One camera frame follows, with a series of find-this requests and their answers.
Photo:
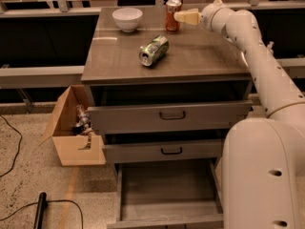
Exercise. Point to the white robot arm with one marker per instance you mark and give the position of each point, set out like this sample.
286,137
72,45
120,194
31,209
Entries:
262,157

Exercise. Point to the black power strip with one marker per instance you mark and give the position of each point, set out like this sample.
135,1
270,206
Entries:
40,210

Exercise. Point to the clear sanitizer pump bottle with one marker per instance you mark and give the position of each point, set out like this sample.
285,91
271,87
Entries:
270,47

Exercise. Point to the crushed cans in box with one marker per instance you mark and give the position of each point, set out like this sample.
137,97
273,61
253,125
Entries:
84,125

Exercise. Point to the grey middle drawer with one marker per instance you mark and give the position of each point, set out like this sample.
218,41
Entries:
161,151

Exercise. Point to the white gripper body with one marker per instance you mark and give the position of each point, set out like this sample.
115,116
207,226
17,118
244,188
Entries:
207,15

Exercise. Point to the grey drawer cabinet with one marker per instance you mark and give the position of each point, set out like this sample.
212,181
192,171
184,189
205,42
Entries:
199,67

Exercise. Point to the white ceramic bowl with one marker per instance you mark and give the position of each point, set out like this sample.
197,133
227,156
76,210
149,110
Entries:
127,19

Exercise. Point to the grey top drawer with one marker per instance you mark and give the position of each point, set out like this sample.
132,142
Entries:
168,117

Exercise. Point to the cardboard box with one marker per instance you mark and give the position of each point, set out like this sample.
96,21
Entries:
72,149

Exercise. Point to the grey open bottom drawer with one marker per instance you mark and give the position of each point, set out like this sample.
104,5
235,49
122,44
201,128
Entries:
176,194

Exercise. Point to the green soda can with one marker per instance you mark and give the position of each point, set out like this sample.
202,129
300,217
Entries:
155,50

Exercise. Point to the grey metal railing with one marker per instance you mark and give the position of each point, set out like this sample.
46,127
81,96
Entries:
63,76

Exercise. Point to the red coke can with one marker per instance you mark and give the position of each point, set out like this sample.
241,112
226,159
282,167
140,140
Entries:
172,6

